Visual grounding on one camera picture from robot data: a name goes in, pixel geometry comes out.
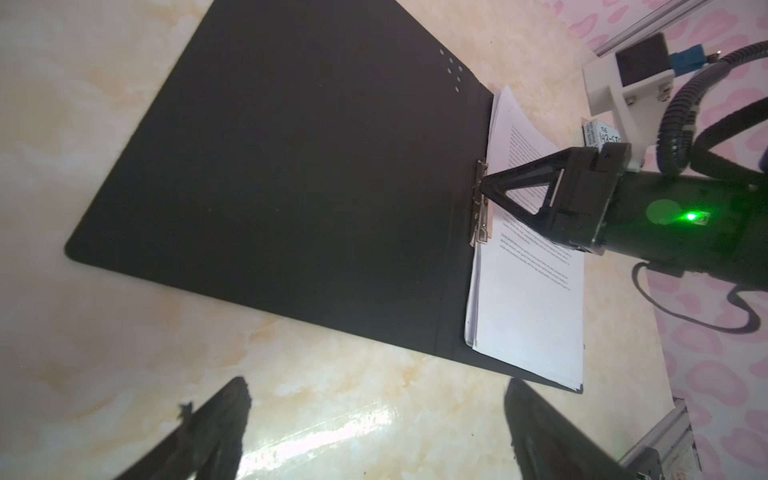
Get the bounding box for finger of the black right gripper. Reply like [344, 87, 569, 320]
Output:
[480, 148, 576, 231]

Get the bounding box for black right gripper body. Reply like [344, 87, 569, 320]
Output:
[542, 143, 632, 252]

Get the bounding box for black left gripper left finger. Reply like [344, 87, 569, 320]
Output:
[118, 376, 251, 479]

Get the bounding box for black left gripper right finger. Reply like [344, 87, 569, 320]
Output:
[504, 378, 636, 480]

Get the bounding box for white paper sheet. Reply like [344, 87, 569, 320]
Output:
[464, 86, 585, 393]

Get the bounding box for teal folder with black inside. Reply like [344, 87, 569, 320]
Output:
[65, 1, 556, 386]

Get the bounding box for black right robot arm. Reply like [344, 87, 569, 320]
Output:
[474, 34, 767, 335]

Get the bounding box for treehouse storey book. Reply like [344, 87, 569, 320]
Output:
[582, 120, 623, 150]

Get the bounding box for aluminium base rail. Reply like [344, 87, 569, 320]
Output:
[619, 398, 703, 479]

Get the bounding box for right aluminium frame post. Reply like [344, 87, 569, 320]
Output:
[594, 0, 710, 57]

